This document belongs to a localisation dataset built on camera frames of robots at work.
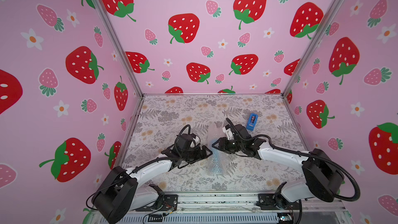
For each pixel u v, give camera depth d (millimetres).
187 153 711
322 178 428
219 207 731
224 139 747
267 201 734
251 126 1003
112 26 838
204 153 740
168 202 732
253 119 1011
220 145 758
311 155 464
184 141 662
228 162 878
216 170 779
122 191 413
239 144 674
